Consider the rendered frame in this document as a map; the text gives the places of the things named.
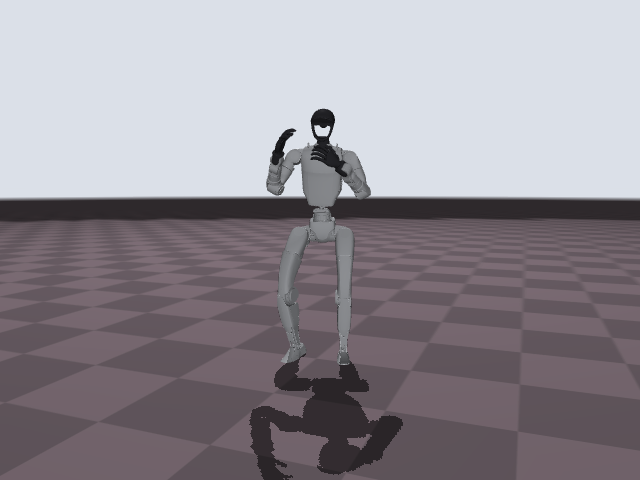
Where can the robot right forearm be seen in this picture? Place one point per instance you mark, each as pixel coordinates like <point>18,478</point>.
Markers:
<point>274,178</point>

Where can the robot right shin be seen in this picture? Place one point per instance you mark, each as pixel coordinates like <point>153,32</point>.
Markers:
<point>289,315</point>

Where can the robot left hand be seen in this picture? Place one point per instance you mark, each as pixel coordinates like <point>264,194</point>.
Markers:
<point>331,159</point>

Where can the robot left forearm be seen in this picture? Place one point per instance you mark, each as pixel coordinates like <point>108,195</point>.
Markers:
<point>357,185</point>

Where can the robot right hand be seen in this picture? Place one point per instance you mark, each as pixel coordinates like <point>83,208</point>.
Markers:
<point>278,152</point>

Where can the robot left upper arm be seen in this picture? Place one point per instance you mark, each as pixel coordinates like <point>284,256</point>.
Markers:
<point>351,158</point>

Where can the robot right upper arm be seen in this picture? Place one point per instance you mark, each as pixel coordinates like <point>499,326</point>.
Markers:
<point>292,158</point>

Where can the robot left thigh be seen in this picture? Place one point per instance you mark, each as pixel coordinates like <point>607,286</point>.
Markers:
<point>344,246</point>

